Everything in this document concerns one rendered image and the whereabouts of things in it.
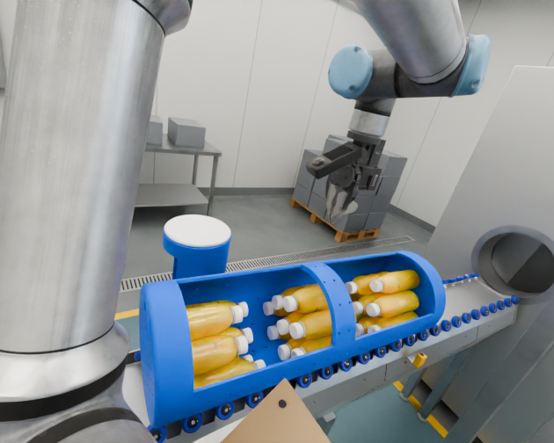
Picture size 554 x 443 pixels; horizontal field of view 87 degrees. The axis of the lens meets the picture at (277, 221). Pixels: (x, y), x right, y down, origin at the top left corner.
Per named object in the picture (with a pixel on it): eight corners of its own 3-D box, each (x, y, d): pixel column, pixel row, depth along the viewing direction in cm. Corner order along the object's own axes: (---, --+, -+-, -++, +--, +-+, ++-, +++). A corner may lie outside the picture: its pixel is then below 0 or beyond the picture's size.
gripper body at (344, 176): (374, 193, 66) (394, 141, 61) (346, 193, 62) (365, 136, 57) (352, 182, 72) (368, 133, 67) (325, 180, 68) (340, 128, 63)
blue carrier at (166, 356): (423, 348, 101) (463, 284, 89) (151, 461, 57) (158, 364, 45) (367, 294, 122) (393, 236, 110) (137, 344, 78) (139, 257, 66)
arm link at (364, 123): (371, 113, 55) (344, 106, 61) (363, 137, 57) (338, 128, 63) (397, 119, 59) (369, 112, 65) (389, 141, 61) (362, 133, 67)
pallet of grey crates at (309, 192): (377, 236, 428) (409, 158, 380) (338, 243, 384) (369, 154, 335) (325, 204, 515) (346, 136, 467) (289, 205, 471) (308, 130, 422)
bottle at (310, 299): (331, 291, 90) (280, 301, 81) (340, 275, 87) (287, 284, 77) (345, 309, 85) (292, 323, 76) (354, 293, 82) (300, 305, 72)
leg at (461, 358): (427, 420, 180) (477, 349, 155) (422, 424, 177) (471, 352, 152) (419, 411, 185) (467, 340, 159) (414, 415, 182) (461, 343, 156)
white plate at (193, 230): (208, 211, 143) (208, 213, 144) (153, 219, 124) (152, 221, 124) (243, 236, 127) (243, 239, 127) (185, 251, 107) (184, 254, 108)
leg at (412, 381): (410, 399, 191) (453, 330, 165) (404, 403, 188) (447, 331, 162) (403, 391, 195) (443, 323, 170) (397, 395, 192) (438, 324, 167)
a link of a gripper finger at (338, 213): (354, 228, 70) (367, 192, 66) (335, 228, 67) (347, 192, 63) (346, 221, 72) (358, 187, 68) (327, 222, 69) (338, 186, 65)
